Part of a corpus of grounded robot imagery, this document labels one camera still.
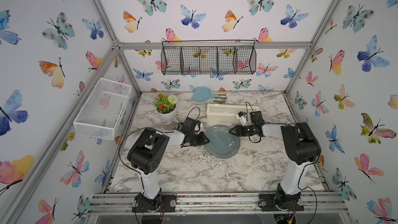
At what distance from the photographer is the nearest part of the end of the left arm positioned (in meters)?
0.80

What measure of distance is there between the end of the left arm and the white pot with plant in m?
0.19

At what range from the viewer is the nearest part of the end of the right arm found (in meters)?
0.78

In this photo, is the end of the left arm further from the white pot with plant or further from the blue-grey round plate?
the white pot with plant

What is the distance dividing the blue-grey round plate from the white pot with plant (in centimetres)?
26

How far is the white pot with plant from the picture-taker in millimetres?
949

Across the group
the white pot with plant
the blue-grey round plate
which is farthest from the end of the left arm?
the white pot with plant

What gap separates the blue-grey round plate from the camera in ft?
2.97
